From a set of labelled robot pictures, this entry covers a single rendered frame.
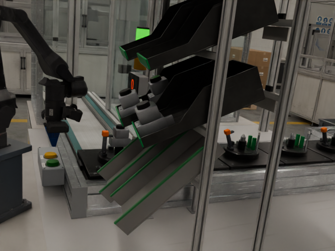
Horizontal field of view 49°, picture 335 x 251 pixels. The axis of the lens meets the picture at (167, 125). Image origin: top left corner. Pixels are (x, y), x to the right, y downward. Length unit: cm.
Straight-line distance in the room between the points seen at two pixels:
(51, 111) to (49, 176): 21
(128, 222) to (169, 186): 12
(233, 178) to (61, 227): 59
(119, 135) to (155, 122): 45
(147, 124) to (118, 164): 29
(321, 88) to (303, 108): 55
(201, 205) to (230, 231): 37
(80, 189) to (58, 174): 16
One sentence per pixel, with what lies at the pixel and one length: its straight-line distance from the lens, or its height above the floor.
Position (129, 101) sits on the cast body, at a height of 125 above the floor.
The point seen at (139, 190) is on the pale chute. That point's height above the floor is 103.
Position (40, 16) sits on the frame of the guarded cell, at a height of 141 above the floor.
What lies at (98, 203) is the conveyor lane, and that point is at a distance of 115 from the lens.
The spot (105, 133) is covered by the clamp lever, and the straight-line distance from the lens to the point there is 123.
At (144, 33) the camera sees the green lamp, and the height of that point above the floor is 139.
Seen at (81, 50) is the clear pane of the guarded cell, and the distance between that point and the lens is 253.
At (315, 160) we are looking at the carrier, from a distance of 160.
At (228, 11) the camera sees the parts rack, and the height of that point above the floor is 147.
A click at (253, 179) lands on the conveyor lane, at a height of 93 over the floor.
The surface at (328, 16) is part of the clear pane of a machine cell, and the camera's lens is 670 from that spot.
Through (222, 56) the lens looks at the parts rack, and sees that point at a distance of 72.
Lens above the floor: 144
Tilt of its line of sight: 15 degrees down
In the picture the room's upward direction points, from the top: 6 degrees clockwise
